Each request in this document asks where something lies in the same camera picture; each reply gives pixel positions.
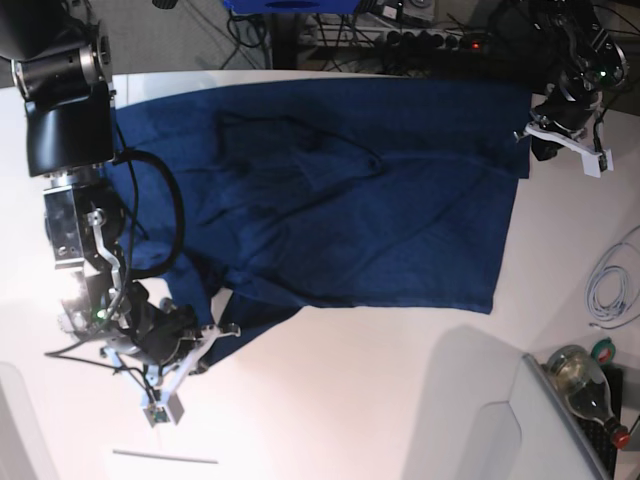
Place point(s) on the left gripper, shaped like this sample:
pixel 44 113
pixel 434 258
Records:
pixel 566 111

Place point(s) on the clear plastic bottle red cap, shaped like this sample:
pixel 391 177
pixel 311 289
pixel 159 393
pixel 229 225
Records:
pixel 585 390

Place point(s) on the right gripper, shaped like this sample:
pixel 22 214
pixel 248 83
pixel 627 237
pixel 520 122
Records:
pixel 157 337

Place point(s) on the dark blue t-shirt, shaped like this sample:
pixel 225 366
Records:
pixel 337 193

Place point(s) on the blue plastic bin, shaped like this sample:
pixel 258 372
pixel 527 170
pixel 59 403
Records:
pixel 244 7

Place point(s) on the green tape roll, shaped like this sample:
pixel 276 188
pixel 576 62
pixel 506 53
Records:
pixel 604 351

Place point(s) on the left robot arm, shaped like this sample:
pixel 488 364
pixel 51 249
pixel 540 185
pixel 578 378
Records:
pixel 591 63

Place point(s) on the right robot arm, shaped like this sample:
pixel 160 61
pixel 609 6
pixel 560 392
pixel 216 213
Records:
pixel 61 66

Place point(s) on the black power strip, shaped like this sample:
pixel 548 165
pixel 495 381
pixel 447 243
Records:
pixel 426 40

